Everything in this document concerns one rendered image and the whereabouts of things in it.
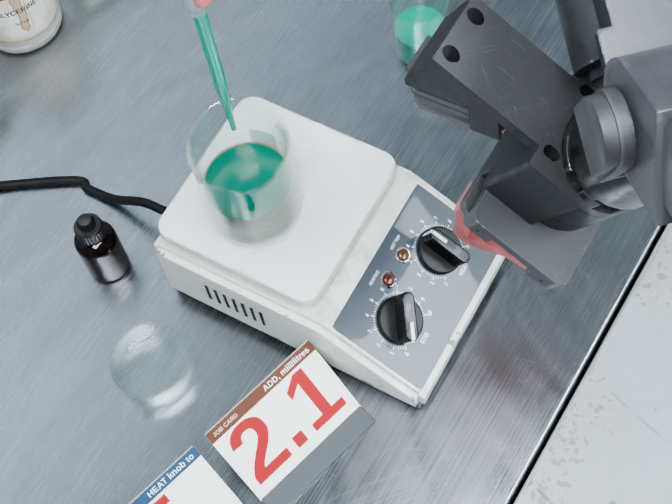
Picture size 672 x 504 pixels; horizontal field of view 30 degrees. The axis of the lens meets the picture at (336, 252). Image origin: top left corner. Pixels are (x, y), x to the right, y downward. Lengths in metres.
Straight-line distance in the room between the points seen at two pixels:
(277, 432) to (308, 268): 0.11
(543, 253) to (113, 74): 0.44
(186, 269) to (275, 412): 0.11
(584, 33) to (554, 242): 0.13
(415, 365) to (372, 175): 0.13
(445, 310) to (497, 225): 0.17
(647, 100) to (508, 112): 0.13
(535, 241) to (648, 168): 0.16
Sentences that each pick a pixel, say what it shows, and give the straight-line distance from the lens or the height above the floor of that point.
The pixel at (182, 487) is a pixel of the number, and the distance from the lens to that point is 0.80.
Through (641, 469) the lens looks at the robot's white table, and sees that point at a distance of 0.83.
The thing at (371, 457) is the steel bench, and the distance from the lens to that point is 0.83.
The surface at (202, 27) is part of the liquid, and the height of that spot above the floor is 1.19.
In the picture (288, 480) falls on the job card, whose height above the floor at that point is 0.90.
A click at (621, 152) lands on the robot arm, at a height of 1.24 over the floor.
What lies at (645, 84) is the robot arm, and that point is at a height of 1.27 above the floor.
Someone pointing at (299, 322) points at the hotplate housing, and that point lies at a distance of 0.79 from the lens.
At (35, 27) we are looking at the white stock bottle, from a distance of 1.01.
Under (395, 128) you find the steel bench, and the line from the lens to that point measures 0.94.
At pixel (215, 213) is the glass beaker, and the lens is 0.77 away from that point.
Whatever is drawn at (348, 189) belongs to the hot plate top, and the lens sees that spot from 0.81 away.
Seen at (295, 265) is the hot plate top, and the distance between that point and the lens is 0.79.
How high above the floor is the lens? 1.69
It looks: 63 degrees down
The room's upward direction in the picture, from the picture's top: 10 degrees counter-clockwise
